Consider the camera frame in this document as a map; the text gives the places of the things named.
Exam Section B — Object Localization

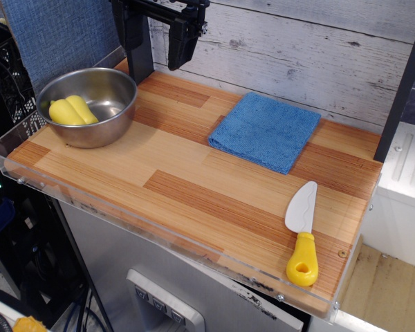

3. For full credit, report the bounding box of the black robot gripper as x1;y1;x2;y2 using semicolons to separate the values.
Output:
111;1;210;71

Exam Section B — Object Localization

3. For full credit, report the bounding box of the blue cloth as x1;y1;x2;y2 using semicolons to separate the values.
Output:
208;93;321;175

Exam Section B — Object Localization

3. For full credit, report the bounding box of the white yellow toy knife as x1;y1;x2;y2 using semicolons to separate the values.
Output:
285;181;319;286

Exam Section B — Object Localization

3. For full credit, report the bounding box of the stainless steel bowl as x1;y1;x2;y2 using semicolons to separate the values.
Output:
37;68;138;148

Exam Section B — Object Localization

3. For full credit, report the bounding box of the blue fabric panel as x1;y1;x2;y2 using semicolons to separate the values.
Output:
0;0;125;94

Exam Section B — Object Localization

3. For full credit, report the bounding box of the yellow toy pepper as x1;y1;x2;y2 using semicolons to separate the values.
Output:
48;95;98;125

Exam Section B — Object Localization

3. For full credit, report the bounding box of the black plastic crate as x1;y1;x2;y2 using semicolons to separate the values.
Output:
0;33;35;136

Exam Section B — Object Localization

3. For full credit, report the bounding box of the stainless steel cabinet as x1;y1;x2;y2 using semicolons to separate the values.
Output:
59;203;311;331

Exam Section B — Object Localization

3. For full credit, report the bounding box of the grey control panel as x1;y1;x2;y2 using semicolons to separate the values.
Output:
126;269;205;331

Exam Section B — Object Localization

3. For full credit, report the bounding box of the white ribbed box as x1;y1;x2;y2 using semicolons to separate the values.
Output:
360;122;415;266

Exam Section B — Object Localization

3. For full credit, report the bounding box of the yellow crumpled object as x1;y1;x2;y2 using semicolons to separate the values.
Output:
12;316;48;332

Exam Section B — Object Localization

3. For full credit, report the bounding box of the clear acrylic table guard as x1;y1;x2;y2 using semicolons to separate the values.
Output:
0;44;382;324

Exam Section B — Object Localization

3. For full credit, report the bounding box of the left black vertical post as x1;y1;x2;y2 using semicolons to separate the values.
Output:
120;1;154;84

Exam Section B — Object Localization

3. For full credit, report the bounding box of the black vertical post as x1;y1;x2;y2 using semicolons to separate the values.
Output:
120;1;154;84
373;41;415;163

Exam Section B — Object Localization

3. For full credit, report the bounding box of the right black vertical post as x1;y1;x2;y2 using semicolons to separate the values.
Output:
373;41;415;163

